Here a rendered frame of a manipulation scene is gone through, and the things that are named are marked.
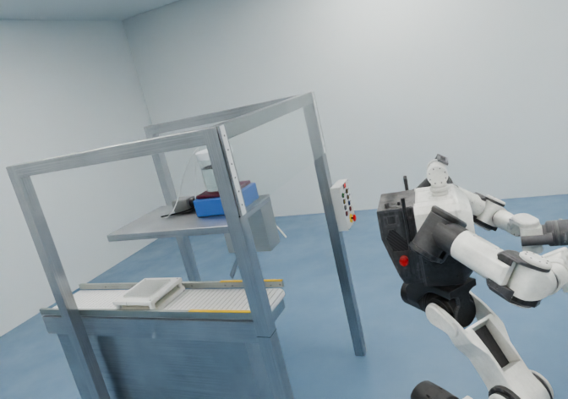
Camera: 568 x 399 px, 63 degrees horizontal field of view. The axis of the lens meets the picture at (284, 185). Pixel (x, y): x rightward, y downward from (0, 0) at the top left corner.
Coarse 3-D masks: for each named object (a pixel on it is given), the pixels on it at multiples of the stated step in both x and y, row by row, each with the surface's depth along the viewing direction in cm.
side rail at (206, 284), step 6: (120, 282) 257; (126, 282) 255; (132, 282) 253; (138, 282) 251; (186, 282) 236; (192, 282) 234; (198, 282) 233; (204, 282) 231; (210, 282) 229; (216, 282) 228; (222, 282) 226; (228, 282) 225; (234, 282) 224; (240, 282) 222; (270, 282) 215; (276, 282) 214; (282, 282) 213; (84, 288) 269; (90, 288) 266; (96, 288) 264; (102, 288) 262; (108, 288) 260; (114, 288) 258; (120, 288) 257; (126, 288) 255
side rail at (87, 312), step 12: (48, 312) 243; (84, 312) 232; (96, 312) 228; (108, 312) 225; (120, 312) 221; (132, 312) 218; (144, 312) 215; (156, 312) 211; (168, 312) 208; (180, 312) 206; (192, 312) 203; (204, 312) 200
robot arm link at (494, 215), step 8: (488, 200) 184; (488, 208) 184; (496, 208) 183; (504, 208) 183; (480, 216) 185; (488, 216) 184; (496, 216) 180; (504, 216) 176; (480, 224) 185; (488, 224) 184; (496, 224) 180; (504, 224) 174
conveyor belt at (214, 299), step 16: (272, 288) 215; (80, 304) 249; (96, 304) 244; (112, 304) 239; (176, 304) 222; (192, 304) 218; (208, 304) 214; (224, 304) 210; (240, 304) 207; (272, 304) 203
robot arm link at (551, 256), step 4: (560, 248) 138; (564, 248) 135; (552, 252) 132; (556, 252) 131; (560, 252) 130; (564, 252) 132; (544, 256) 133; (548, 256) 132; (552, 256) 131; (556, 256) 130; (560, 256) 129; (564, 256) 130; (552, 260) 130; (556, 260) 129; (560, 260) 129; (564, 260) 129; (560, 264) 128; (564, 264) 128
